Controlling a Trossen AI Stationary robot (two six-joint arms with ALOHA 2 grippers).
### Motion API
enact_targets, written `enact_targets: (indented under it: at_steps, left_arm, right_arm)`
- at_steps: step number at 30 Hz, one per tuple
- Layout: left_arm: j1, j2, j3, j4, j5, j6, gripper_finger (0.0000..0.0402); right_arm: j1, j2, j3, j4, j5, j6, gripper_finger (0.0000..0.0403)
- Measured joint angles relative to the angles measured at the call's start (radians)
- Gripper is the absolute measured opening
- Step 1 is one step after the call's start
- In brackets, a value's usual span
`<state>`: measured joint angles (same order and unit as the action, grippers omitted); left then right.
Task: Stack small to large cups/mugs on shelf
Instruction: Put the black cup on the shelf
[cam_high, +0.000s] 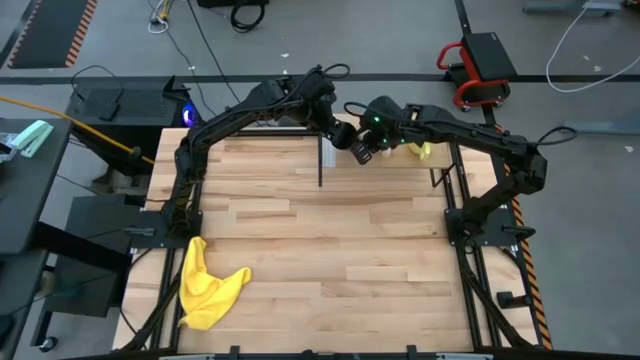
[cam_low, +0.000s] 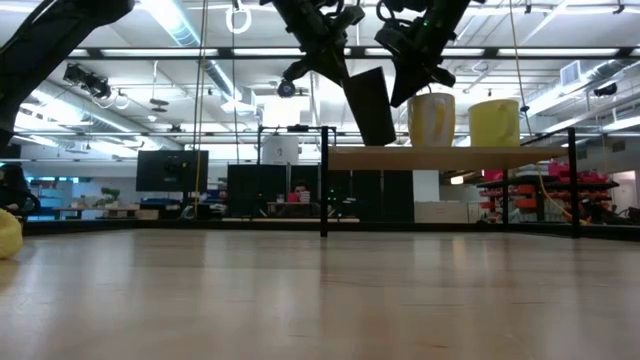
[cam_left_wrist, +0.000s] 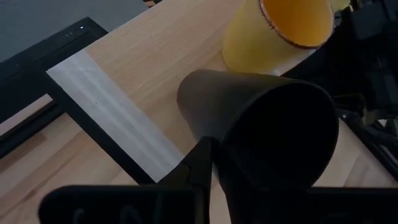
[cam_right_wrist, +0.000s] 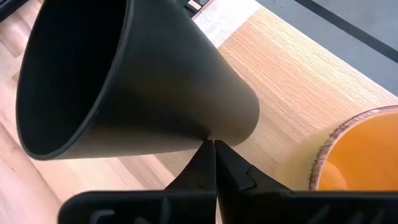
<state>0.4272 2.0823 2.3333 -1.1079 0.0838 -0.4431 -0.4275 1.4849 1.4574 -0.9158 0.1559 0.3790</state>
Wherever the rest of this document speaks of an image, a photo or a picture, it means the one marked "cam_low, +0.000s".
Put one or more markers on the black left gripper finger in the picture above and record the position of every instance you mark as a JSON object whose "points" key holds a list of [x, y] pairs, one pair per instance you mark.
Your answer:
{"points": [[339, 65]]}

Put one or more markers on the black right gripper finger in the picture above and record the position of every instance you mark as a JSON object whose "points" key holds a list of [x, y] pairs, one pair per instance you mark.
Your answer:
{"points": [[444, 77], [407, 82]]}

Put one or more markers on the tall black cup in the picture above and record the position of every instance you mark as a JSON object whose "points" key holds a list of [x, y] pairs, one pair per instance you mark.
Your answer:
{"points": [[372, 110]]}

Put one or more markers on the white mug with orange inside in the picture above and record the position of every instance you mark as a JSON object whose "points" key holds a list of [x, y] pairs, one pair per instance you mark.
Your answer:
{"points": [[425, 125]]}

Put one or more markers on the yellow mug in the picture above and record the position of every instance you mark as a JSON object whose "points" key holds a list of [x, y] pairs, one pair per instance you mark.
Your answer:
{"points": [[492, 125]]}

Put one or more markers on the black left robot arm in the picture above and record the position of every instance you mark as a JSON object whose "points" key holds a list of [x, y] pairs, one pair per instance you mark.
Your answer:
{"points": [[45, 45]]}

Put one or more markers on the wooden shelf with black posts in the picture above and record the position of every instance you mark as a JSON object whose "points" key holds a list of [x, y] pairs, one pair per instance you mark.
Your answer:
{"points": [[440, 157]]}

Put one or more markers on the white box unit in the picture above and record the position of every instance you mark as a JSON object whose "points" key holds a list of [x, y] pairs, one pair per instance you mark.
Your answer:
{"points": [[280, 150]]}

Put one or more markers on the white cabinet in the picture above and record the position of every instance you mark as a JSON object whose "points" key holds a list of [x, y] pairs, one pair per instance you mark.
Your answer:
{"points": [[435, 195]]}

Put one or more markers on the black room divider panels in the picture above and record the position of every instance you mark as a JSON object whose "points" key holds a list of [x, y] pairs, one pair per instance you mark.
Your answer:
{"points": [[370, 195]]}

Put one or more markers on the person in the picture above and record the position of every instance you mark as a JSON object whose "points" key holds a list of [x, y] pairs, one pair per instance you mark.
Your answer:
{"points": [[301, 192], [14, 187]]}

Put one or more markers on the rack with red bins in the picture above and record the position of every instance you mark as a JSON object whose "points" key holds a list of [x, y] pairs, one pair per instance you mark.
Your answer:
{"points": [[555, 195]]}

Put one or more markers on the black monitor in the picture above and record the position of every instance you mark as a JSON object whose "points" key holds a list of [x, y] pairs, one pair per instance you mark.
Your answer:
{"points": [[172, 170]]}

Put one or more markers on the green potted plant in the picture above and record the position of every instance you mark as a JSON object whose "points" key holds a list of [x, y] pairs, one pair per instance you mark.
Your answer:
{"points": [[109, 196]]}

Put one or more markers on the yellow cloth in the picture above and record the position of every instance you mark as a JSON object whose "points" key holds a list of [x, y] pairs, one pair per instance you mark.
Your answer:
{"points": [[9, 235]]}

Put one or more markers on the black ceiling camera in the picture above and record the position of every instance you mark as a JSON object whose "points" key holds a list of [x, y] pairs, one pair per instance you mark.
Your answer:
{"points": [[85, 80], [606, 90]]}

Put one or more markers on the black aluminium table frame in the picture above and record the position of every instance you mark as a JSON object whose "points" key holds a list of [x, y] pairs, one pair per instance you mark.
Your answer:
{"points": [[200, 226]]}

